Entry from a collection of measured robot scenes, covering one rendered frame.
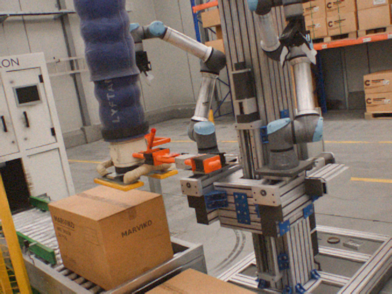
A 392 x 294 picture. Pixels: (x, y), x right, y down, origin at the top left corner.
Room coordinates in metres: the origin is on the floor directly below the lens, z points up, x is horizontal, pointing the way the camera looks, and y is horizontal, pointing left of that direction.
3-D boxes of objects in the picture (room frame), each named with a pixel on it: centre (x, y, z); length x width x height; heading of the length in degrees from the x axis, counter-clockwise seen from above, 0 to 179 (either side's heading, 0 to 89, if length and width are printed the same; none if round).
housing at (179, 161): (1.66, 0.05, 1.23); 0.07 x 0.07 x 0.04; 36
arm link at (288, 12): (1.77, -0.47, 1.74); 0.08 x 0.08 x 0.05
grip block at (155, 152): (1.84, 0.18, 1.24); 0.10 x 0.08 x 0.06; 126
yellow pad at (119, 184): (1.99, 0.40, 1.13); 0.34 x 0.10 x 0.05; 36
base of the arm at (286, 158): (2.06, -0.41, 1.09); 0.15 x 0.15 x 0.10
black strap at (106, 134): (2.04, 0.32, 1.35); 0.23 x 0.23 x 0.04
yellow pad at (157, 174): (2.10, 0.24, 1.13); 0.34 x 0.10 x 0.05; 36
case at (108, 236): (2.33, 0.57, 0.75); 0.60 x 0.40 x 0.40; 40
